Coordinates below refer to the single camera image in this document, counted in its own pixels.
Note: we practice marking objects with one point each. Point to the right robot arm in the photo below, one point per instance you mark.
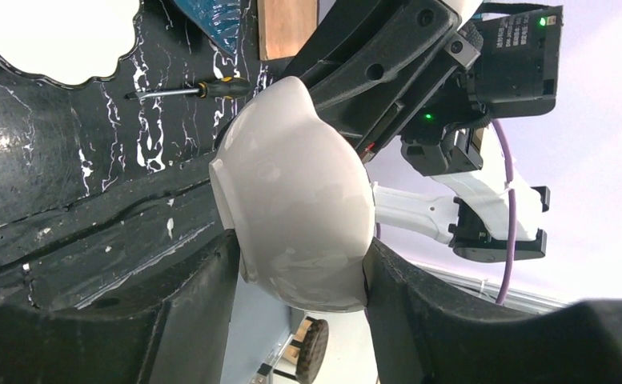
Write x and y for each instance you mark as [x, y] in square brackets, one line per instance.
[450, 139]

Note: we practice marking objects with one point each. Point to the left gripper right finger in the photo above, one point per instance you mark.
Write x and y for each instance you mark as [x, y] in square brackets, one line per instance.
[425, 330]

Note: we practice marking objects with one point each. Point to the black yellow screwdriver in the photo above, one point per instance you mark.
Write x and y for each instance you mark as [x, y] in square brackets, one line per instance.
[228, 87]

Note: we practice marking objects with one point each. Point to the wooden board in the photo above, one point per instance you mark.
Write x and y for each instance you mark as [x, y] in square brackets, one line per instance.
[285, 26]

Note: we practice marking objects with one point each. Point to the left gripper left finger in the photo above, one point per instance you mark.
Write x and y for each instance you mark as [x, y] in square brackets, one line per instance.
[171, 327]

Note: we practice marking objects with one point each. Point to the blue leaf-shaped plate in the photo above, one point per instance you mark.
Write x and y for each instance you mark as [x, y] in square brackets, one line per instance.
[219, 20]

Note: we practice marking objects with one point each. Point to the white bowl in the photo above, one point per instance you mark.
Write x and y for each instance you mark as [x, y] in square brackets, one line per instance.
[299, 200]

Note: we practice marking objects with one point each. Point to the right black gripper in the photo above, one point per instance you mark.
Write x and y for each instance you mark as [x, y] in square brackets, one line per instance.
[370, 66]

